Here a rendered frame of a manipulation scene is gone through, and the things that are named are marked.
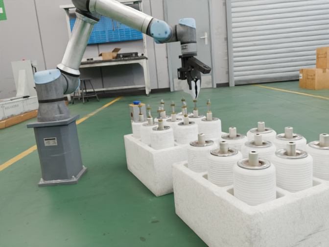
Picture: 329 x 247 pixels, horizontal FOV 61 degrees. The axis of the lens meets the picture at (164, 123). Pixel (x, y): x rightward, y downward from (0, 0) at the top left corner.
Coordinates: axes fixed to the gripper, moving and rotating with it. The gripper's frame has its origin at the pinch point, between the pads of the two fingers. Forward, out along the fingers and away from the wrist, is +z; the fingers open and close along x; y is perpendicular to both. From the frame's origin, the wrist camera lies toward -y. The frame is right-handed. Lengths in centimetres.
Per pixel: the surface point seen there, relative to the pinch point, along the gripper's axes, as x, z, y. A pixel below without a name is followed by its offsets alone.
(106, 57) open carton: -232, -48, 392
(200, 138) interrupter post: 38.6, 7.7, -30.1
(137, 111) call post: 9.5, 6.4, 32.1
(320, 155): 30, 11, -61
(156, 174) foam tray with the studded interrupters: 35.6, 25.3, -5.9
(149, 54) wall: -324, -49, 363
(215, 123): 6.4, 10.7, -14.5
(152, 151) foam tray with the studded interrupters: 35.0, 16.7, -3.8
